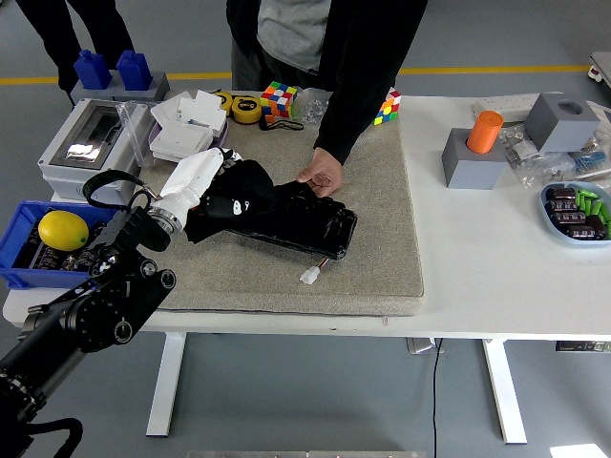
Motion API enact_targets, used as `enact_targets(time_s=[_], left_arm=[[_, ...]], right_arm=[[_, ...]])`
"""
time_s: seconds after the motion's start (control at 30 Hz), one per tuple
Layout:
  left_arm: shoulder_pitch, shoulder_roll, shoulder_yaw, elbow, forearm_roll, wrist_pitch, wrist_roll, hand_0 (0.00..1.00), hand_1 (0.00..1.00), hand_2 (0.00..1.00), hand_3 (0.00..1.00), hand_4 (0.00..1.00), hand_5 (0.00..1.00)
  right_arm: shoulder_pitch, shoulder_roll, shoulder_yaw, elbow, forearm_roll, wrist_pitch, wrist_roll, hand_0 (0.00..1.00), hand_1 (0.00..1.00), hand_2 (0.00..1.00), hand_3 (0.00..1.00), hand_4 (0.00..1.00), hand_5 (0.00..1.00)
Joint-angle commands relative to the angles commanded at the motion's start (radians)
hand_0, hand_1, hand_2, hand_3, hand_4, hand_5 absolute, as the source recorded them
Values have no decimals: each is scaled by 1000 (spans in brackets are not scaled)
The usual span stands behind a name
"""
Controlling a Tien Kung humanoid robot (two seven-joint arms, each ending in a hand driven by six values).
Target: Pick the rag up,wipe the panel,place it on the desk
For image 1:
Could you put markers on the person's left hand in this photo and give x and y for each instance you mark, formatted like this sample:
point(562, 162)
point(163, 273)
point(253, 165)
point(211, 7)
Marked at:
point(327, 172)

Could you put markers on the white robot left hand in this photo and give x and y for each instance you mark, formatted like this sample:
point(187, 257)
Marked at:
point(191, 176)

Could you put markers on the black rag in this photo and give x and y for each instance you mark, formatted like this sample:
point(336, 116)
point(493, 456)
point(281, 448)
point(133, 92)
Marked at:
point(248, 181)

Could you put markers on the black glossy panel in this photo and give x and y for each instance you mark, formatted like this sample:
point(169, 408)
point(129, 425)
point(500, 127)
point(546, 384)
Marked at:
point(305, 229)

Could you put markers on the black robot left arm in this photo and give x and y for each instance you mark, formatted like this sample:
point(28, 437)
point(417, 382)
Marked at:
point(95, 310)

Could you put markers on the person's left forearm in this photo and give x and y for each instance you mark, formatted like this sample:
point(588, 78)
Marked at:
point(355, 114)

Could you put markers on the purple tray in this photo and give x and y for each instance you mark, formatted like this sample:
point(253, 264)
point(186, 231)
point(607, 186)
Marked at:
point(220, 138)

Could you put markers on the clear empty plastic bag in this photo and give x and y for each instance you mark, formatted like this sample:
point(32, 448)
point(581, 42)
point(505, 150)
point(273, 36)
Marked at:
point(136, 138)

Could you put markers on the clear bag of screws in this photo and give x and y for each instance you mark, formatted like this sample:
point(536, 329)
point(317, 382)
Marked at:
point(312, 107)

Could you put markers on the white plate with blue mark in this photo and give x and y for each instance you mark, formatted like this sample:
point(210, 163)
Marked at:
point(205, 110)

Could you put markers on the white plain plate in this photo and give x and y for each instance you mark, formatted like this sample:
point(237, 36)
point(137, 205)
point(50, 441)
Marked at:
point(167, 110)

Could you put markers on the yellow tape measure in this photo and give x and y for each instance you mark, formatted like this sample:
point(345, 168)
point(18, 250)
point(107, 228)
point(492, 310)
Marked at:
point(223, 101)
point(246, 110)

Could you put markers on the colourful puzzle cube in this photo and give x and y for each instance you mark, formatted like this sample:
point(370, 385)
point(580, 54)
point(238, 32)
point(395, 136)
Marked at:
point(278, 100)
point(387, 110)

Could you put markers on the grey two-slot base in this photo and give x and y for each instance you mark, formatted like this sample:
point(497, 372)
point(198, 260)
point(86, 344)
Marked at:
point(160, 88)

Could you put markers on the blue bottle-shaped block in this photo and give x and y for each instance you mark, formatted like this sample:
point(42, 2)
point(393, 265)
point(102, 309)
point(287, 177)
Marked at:
point(134, 70)
point(93, 69)

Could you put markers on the grey-brown mat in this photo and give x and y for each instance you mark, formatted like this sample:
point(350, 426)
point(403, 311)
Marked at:
point(248, 296)

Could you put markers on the yellow lemon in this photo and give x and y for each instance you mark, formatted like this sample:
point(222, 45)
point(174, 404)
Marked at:
point(63, 230)

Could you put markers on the grey block holding cylinder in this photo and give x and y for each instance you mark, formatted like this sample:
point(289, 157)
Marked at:
point(470, 169)

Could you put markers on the orange cylinder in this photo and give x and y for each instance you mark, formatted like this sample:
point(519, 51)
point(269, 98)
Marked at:
point(484, 132)

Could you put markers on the blue plastic bin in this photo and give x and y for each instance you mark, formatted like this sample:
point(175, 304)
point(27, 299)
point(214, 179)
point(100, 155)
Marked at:
point(19, 281)

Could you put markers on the person in dark trousers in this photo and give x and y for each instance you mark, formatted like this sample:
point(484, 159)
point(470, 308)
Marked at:
point(48, 28)

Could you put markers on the white table leg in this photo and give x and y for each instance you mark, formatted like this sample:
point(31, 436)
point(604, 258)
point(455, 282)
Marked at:
point(506, 396)
point(167, 381)

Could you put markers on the clear bag of metal parts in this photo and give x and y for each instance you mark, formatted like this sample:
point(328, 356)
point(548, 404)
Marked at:
point(539, 167)

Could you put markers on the light blue tray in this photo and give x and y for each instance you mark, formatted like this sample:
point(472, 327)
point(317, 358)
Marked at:
point(549, 226)

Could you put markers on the grey block with round hole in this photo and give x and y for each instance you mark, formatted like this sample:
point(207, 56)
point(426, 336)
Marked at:
point(558, 126)

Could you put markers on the green battery cell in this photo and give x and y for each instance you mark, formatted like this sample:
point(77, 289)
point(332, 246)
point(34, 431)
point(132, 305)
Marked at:
point(605, 212)
point(591, 196)
point(581, 199)
point(595, 210)

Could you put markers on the bag of blue resistors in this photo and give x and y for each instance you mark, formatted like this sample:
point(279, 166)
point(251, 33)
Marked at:
point(592, 160)

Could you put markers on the black table control box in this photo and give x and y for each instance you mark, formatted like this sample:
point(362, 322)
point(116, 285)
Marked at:
point(580, 347)

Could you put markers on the grey electrical enclosure box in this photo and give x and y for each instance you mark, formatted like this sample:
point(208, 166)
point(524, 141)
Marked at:
point(71, 176)

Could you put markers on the grey under-table bracket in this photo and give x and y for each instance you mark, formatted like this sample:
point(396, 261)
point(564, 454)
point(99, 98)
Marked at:
point(420, 346)

